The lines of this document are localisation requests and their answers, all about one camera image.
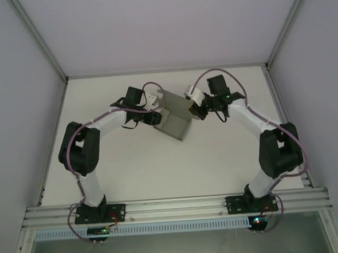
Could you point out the grey paper box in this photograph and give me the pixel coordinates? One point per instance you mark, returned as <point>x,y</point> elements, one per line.
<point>174,123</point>

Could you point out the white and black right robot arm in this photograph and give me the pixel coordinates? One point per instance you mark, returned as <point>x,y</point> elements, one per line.
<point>277,154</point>

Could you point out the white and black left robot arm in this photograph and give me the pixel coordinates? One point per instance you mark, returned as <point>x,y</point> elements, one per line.
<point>81,149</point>

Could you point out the small circuit board green light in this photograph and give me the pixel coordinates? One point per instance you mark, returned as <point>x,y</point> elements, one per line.
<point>98,231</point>
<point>258,220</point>

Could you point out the aluminium table side rail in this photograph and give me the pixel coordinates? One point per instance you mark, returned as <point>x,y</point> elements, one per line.
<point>55,139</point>
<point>282,108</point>

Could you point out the aluminium frame post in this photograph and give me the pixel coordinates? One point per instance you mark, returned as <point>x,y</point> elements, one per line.
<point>39,42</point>
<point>290,24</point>

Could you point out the aluminium mounting rail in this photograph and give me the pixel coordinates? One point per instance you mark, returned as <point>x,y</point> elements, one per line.
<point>174,208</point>

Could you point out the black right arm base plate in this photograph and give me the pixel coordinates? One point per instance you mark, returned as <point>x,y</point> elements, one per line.
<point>234,205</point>

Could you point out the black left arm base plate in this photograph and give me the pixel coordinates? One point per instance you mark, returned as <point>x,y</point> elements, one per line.
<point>117,212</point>

